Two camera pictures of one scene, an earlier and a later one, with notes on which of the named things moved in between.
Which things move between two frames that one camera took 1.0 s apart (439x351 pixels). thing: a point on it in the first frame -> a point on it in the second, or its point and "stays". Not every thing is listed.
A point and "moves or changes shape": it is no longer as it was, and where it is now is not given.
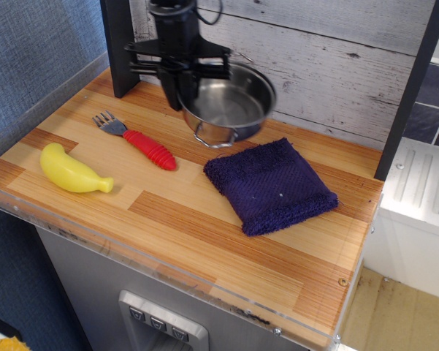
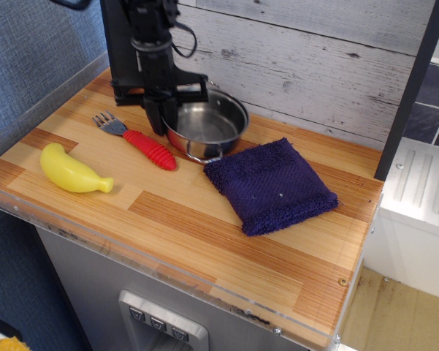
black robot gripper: [177, 48] -> [159, 81]
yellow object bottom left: [11, 344] stays
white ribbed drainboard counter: [418, 188] stays
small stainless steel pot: [228, 109] moves or changes shape
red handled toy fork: [107, 123] stays
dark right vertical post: [426, 50] stays
